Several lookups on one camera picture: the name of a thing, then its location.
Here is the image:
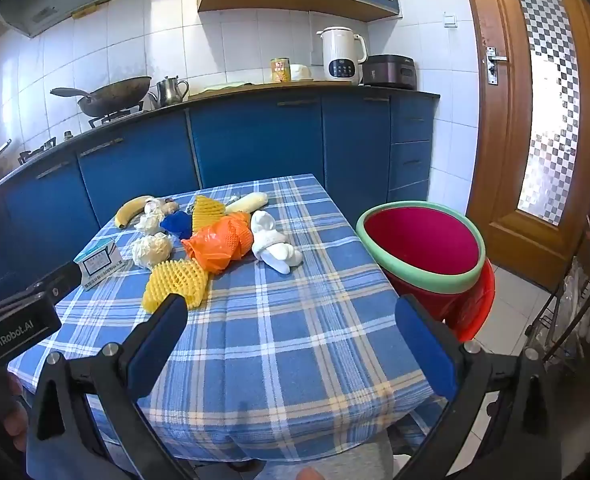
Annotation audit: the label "blue scrubber pad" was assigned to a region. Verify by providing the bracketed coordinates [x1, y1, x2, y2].
[160, 210, 193, 240]

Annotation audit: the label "yellow food can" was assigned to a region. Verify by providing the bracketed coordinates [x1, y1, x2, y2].
[269, 57, 292, 84]

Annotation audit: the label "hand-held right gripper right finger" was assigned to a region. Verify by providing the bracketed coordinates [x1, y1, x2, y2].
[390, 294, 566, 480]

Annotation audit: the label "yellow banana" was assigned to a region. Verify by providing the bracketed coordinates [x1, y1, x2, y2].
[114, 195, 156, 230]

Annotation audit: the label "person's grey trousers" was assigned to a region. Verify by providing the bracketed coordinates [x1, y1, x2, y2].
[265, 440, 396, 480]

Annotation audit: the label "blue plaid tablecloth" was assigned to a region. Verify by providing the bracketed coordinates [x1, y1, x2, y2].
[7, 174, 448, 463]

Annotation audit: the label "gas stove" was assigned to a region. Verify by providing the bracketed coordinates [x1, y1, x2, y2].
[17, 101, 146, 166]

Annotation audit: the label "white electric kettle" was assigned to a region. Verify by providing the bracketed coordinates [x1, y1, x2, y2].
[316, 26, 368, 86]

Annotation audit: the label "metal wire rack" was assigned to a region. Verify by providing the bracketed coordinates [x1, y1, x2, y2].
[525, 210, 590, 411]

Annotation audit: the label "dark rice cooker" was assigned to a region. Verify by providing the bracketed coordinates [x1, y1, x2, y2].
[362, 54, 418, 91]

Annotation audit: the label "orange foam fruit net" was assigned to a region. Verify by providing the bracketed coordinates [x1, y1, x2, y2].
[222, 212, 253, 261]

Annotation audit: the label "person's left hand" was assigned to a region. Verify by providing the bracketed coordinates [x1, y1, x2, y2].
[0, 372, 32, 456]

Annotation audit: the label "metal teapot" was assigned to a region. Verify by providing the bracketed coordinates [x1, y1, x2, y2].
[148, 76, 191, 108]

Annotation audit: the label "wooden door with glass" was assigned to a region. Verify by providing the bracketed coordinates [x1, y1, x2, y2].
[458, 0, 590, 291]

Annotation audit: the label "pale yellow foam roll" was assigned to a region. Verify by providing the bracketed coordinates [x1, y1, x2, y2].
[225, 192, 268, 214]

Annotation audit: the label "red plastic stool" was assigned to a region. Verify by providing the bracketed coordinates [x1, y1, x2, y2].
[442, 257, 496, 343]

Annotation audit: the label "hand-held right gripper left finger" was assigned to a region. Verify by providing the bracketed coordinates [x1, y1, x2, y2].
[26, 292, 196, 480]

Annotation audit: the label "blue white carton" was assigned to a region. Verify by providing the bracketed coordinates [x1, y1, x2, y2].
[73, 240, 124, 291]

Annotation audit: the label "green plate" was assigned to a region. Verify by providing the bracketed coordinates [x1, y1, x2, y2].
[195, 81, 256, 97]

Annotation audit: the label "white cloth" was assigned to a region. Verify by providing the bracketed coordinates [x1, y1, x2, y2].
[249, 210, 304, 275]

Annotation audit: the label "blue kitchen base cabinet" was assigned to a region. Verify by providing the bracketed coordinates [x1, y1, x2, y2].
[0, 91, 441, 286]

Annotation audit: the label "metal door handle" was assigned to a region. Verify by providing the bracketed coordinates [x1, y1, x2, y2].
[484, 45, 510, 86]

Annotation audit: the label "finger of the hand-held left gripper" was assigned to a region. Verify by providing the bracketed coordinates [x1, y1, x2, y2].
[35, 260, 84, 306]

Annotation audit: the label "large white tissue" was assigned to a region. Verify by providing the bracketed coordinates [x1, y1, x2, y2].
[131, 232, 173, 268]

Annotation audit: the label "red bin with green rim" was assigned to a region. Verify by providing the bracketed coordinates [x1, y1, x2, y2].
[356, 201, 487, 323]

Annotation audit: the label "small white tissue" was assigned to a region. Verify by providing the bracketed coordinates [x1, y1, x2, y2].
[135, 212, 168, 235]

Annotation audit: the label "black wok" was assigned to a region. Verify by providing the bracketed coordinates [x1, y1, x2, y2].
[50, 76, 153, 117]

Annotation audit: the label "orange plastic bag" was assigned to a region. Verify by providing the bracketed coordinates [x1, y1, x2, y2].
[181, 225, 236, 275]

